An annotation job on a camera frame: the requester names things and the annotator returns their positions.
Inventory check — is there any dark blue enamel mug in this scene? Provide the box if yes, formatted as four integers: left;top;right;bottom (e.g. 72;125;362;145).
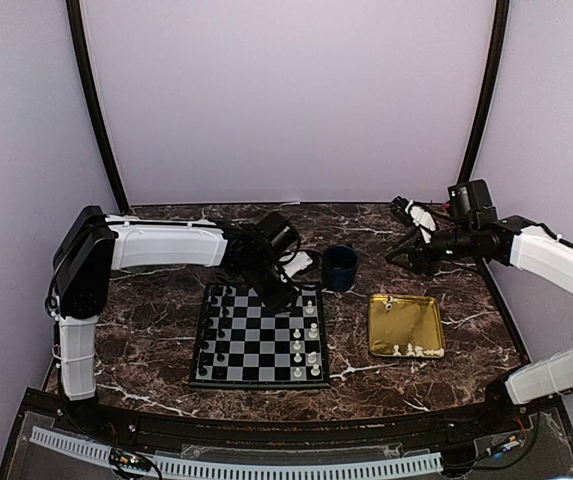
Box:
321;245;359;293

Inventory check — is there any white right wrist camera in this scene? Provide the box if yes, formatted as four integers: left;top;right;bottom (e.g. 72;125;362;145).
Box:
390;196;437;235

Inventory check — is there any gold metal tray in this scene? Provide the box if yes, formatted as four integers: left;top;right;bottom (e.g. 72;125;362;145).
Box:
368;294;446;358

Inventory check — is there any white chess king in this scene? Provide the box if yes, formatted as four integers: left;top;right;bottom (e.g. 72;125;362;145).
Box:
308;323;319;339

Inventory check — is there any black frame post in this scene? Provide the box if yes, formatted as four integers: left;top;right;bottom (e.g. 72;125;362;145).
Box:
457;0;510;183
65;0;130;213

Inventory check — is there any black right frame post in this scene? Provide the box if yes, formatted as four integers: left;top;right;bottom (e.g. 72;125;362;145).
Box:
457;0;510;183

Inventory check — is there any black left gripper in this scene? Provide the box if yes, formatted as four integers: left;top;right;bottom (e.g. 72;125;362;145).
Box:
237;256;299;314

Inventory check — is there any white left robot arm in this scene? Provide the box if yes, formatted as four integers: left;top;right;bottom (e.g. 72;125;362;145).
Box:
45;205;300;436

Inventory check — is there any white perforated cable duct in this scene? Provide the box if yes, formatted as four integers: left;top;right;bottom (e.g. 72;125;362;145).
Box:
29;427;443;479

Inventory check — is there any white chess piece on tray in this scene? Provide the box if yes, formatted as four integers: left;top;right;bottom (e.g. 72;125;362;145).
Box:
385;297;396;310
392;344;445;359

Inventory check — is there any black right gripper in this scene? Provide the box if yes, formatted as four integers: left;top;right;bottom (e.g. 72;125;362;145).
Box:
386;223;477;277

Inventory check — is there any black left frame post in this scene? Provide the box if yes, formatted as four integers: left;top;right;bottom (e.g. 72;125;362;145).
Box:
65;0;130;213

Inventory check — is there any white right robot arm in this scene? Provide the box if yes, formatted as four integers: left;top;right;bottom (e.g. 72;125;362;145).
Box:
385;216;573;434

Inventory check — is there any black front rail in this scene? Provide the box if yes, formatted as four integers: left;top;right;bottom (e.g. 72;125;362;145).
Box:
6;384;573;451

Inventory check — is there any black and white chessboard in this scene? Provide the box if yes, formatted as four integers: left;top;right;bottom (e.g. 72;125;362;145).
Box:
189;282;330;390

